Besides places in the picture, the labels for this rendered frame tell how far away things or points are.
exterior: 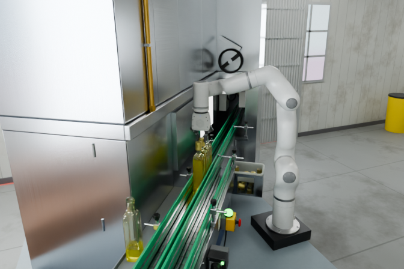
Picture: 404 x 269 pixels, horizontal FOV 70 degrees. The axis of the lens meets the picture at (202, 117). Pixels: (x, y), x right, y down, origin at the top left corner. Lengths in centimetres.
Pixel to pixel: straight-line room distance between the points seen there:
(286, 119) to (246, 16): 124
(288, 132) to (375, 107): 550
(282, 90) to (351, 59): 480
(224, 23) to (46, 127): 174
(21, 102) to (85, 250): 72
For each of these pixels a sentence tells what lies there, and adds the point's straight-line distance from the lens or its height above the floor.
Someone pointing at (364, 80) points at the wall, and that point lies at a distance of 657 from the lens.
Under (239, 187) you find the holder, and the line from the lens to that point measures 202.
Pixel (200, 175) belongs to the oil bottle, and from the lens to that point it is 162.
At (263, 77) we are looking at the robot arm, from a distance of 149.
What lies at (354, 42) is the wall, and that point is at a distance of 622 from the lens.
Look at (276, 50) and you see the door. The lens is 505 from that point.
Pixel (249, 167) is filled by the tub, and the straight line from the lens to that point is 212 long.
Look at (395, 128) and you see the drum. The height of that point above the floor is 9.
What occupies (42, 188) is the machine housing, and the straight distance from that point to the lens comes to 151.
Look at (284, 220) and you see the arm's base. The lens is 178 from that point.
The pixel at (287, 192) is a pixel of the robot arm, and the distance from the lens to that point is 169.
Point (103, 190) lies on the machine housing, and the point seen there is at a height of 127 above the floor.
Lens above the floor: 189
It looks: 16 degrees down
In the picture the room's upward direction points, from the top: 1 degrees counter-clockwise
